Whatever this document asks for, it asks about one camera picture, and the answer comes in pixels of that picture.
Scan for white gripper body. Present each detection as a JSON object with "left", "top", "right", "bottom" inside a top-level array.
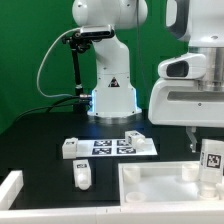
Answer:
[{"left": 148, "top": 78, "right": 224, "bottom": 128}]

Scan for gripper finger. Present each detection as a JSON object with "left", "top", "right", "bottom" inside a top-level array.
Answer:
[{"left": 186, "top": 126, "right": 198, "bottom": 153}]

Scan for white square tabletop part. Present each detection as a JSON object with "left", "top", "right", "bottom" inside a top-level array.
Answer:
[{"left": 118, "top": 161, "right": 224, "bottom": 204}]

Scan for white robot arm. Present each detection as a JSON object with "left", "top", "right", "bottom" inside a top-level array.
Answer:
[{"left": 72, "top": 0, "right": 224, "bottom": 137}]

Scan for white sheet with markers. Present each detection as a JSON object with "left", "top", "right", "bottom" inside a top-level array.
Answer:
[{"left": 76, "top": 138, "right": 157, "bottom": 157}]

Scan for white U-shaped fence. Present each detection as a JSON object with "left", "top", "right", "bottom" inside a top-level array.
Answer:
[{"left": 0, "top": 171, "right": 224, "bottom": 224}]

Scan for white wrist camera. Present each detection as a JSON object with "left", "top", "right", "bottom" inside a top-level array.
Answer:
[{"left": 158, "top": 53, "right": 206, "bottom": 80}]

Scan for black base cables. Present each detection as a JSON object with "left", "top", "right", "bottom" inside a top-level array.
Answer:
[{"left": 12, "top": 93, "right": 93, "bottom": 122}]

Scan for silver depth camera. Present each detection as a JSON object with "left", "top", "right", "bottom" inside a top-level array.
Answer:
[{"left": 80, "top": 25, "right": 115, "bottom": 39}]

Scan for grey camera cable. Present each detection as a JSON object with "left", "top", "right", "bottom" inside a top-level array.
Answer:
[{"left": 35, "top": 27, "right": 82, "bottom": 99}]

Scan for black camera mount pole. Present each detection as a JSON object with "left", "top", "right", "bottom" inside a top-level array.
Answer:
[{"left": 62, "top": 35, "right": 92, "bottom": 114}]

